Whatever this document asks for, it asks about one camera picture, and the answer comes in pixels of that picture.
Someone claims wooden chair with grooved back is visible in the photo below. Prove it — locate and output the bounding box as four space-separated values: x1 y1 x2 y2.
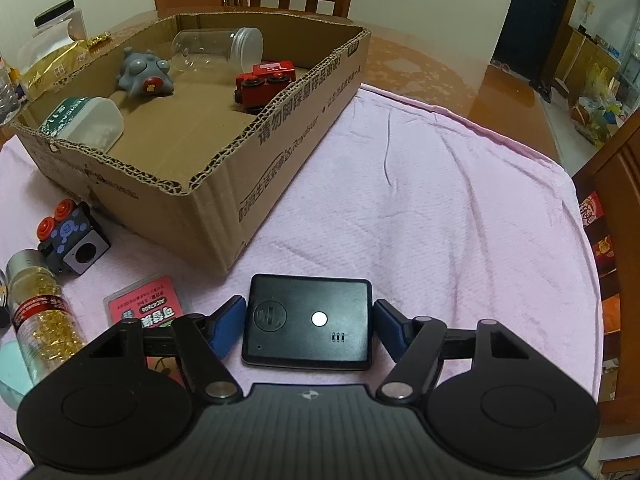
571 119 640 402

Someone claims wooden cabinet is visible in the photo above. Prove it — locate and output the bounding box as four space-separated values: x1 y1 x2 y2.
552 25 626 106

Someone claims pink card in clear case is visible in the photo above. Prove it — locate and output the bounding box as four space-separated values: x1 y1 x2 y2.
103 274 194 387

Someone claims clear plastic jar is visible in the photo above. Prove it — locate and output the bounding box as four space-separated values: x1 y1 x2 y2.
172 27 265 74

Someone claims red toy train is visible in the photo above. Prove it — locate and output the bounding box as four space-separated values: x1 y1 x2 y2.
235 60 297 109

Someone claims black rectangular device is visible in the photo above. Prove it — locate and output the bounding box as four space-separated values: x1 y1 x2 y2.
241 273 374 371

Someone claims clear bottle of yellow capsules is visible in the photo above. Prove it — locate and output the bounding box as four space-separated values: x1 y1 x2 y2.
6 250 87 387

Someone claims pink cloth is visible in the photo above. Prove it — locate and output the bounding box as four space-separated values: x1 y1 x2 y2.
0 82 602 442

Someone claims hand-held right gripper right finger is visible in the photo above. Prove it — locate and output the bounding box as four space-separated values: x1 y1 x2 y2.
372 299 551 407

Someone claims gold tissue pack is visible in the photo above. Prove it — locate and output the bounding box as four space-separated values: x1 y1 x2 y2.
10 40 92 102

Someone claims clear water bottle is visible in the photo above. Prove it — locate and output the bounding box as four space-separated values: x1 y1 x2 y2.
0 56 22 127

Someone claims teal round case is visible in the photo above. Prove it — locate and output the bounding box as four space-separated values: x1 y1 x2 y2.
0 340 37 411

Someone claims cardboard box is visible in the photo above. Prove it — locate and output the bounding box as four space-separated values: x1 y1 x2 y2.
10 11 372 277

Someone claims clear jar with black lid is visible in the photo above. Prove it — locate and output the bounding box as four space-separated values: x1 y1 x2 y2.
33 0 89 44

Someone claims red printed packet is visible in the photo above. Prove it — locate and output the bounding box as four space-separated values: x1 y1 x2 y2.
579 191 608 231

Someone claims yellow plastic bag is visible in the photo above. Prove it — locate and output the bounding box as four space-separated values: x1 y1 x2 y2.
585 60 618 106

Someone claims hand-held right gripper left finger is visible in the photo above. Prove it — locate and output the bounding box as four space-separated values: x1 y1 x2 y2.
70 296 247 407

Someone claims grey robot toy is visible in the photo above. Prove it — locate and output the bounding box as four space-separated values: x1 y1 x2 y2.
116 47 177 97

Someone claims white bottle with green label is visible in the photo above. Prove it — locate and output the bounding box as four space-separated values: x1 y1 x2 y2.
39 97 125 154

